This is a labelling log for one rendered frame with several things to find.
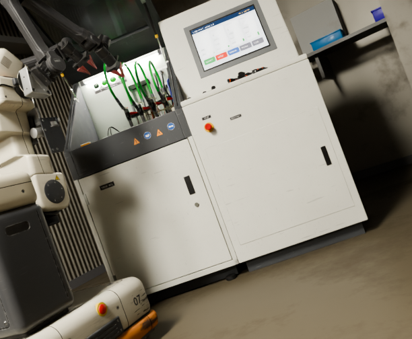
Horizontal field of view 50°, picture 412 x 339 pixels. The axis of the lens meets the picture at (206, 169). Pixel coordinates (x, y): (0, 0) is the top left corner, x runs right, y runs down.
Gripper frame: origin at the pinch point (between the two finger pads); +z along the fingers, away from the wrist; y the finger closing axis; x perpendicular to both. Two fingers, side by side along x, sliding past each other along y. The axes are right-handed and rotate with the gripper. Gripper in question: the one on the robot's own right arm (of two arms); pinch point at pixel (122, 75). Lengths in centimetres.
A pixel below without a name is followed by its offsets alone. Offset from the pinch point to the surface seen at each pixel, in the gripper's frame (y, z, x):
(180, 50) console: 34.9, 22.2, -21.7
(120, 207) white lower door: -49, 42, 28
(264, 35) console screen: 32, 37, -70
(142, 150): -27.9, 29.2, 5.8
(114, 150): -26.3, 22.7, 19.9
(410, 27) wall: 105, 132, -157
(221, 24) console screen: 44, 24, -48
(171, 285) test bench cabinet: -83, 78, 17
